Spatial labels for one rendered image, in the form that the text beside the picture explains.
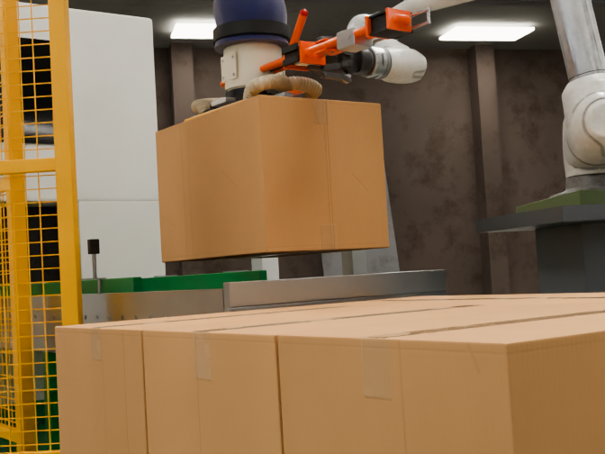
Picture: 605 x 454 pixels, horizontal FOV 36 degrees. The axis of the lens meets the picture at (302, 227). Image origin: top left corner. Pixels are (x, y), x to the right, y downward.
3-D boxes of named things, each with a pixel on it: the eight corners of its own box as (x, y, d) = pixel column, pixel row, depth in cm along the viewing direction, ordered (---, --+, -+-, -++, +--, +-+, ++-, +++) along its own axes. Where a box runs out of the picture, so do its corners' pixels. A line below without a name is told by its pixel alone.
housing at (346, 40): (335, 50, 234) (334, 32, 234) (356, 53, 238) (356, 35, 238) (353, 44, 228) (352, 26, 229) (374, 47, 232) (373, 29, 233)
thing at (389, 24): (365, 36, 223) (364, 16, 224) (388, 40, 228) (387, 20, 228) (388, 28, 217) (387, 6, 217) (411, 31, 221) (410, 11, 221)
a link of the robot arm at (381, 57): (392, 76, 261) (375, 74, 258) (371, 82, 268) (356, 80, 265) (390, 43, 262) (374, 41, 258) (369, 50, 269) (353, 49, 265)
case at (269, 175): (161, 262, 281) (154, 131, 283) (272, 258, 304) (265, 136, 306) (266, 252, 232) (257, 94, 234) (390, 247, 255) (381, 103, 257)
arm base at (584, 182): (590, 204, 273) (589, 186, 273) (645, 195, 252) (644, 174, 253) (538, 203, 266) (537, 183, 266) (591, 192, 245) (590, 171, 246)
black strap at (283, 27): (199, 48, 274) (198, 34, 274) (264, 55, 288) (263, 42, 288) (239, 29, 256) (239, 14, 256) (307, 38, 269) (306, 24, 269)
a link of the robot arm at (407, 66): (383, 89, 264) (359, 66, 273) (423, 93, 274) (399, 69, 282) (398, 55, 259) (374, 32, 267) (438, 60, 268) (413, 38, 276)
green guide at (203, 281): (77, 300, 440) (76, 281, 440) (98, 298, 446) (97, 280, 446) (260, 295, 310) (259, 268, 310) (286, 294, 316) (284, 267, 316)
